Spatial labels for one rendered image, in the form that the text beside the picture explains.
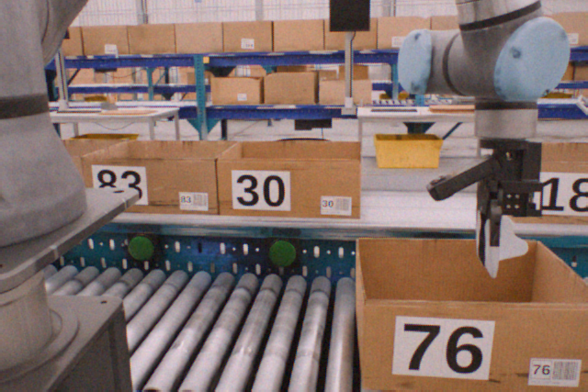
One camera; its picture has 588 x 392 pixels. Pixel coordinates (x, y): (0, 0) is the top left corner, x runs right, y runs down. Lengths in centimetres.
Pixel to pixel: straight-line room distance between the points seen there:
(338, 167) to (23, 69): 100
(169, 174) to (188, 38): 480
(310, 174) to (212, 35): 484
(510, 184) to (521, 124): 9
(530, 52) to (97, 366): 54
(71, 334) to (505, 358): 69
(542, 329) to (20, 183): 79
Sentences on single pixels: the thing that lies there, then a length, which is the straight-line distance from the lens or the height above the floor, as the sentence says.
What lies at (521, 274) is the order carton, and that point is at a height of 84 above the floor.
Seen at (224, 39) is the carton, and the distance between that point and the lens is 603.
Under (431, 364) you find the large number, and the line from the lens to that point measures 93.
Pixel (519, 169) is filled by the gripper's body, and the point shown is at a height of 114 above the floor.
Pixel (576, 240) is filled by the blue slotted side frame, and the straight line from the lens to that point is 140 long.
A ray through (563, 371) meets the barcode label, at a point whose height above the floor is 80.
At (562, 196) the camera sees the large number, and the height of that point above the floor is 96.
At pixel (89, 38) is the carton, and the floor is 159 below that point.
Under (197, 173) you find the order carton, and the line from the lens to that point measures 139.
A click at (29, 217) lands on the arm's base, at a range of 40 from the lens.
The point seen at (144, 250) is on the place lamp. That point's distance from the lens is 143.
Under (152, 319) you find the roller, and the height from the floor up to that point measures 73.
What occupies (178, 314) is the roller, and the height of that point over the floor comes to 74.
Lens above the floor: 131
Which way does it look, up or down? 13 degrees down
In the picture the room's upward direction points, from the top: 1 degrees counter-clockwise
